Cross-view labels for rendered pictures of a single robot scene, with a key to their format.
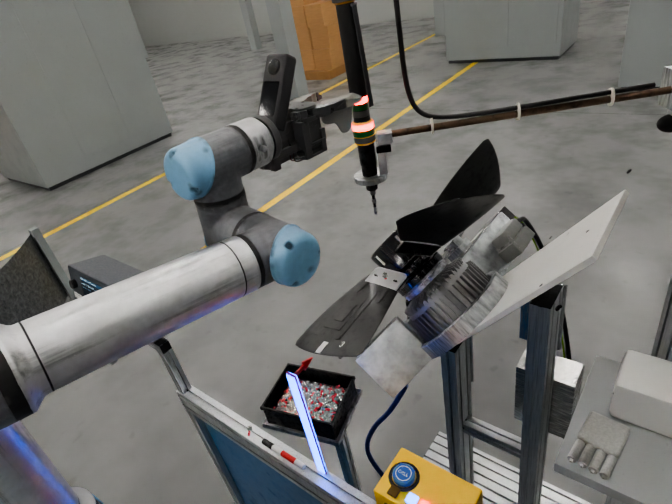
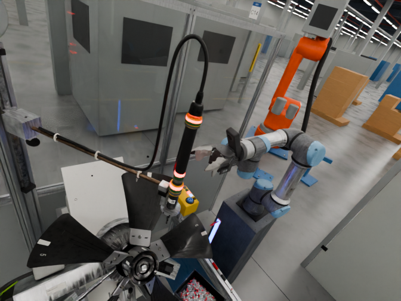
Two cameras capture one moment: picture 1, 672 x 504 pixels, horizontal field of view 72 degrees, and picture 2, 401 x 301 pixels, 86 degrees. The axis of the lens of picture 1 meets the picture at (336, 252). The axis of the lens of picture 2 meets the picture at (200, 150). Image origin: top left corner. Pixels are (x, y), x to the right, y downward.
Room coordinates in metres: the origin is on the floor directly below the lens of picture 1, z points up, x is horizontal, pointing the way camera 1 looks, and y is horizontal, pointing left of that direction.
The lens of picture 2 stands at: (1.44, -0.06, 2.05)
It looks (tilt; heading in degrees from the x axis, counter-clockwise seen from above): 32 degrees down; 180
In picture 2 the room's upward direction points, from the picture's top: 17 degrees clockwise
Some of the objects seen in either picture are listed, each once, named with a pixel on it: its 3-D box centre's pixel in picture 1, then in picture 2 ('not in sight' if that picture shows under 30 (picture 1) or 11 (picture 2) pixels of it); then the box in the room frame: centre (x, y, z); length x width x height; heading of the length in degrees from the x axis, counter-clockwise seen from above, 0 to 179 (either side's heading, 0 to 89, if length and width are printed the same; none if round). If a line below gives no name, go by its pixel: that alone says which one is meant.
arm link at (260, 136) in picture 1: (251, 144); (242, 150); (0.70, 0.09, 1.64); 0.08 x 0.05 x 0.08; 46
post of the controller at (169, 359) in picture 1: (173, 366); not in sight; (1.02, 0.53, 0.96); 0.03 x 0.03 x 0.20; 46
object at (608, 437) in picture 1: (598, 443); not in sight; (0.58, -0.48, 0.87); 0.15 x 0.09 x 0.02; 131
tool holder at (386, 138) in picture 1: (372, 156); (170, 197); (0.91, -0.11, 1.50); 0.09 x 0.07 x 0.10; 81
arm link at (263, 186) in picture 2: not in sight; (262, 190); (0.30, 0.40, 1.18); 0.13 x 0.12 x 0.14; 38
